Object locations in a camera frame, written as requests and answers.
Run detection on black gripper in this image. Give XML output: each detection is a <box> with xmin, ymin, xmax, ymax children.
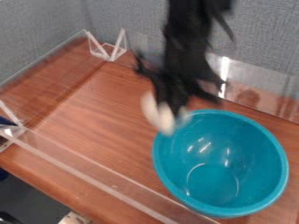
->
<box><xmin>135</xmin><ymin>40</ymin><xmax>225</xmax><ymax>116</ymax></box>

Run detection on white toy mushroom brown cap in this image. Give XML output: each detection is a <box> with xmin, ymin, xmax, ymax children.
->
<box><xmin>140</xmin><ymin>91</ymin><xmax>191</xmax><ymax>136</ymax></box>

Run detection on blue plastic bowl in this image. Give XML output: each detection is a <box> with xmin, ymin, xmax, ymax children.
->
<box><xmin>152</xmin><ymin>109</ymin><xmax>289</xmax><ymax>218</ymax></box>

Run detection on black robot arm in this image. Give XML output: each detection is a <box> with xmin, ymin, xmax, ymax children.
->
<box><xmin>135</xmin><ymin>0</ymin><xmax>233</xmax><ymax>116</ymax></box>

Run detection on clear acrylic back barrier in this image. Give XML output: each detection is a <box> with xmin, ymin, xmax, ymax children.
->
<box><xmin>115</xmin><ymin>30</ymin><xmax>299</xmax><ymax>123</ymax></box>

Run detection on clear acrylic barrier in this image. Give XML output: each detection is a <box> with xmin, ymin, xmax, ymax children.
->
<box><xmin>0</xmin><ymin>126</ymin><xmax>219</xmax><ymax>224</ymax></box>
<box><xmin>0</xmin><ymin>29</ymin><xmax>91</xmax><ymax>87</ymax></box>
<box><xmin>115</xmin><ymin>30</ymin><xmax>299</xmax><ymax>123</ymax></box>

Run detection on clear acrylic left barrier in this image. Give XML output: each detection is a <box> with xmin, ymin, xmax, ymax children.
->
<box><xmin>0</xmin><ymin>29</ymin><xmax>91</xmax><ymax>87</ymax></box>

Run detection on clear acrylic front barrier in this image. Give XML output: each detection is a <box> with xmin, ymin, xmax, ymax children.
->
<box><xmin>0</xmin><ymin>126</ymin><xmax>219</xmax><ymax>224</ymax></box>

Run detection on clear acrylic corner bracket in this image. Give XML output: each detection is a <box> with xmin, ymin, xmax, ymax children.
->
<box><xmin>85</xmin><ymin>28</ymin><xmax>127</xmax><ymax>61</ymax></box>

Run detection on clear acrylic left bracket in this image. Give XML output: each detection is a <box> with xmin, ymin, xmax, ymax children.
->
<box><xmin>0</xmin><ymin>100</ymin><xmax>25</xmax><ymax>153</ymax></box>

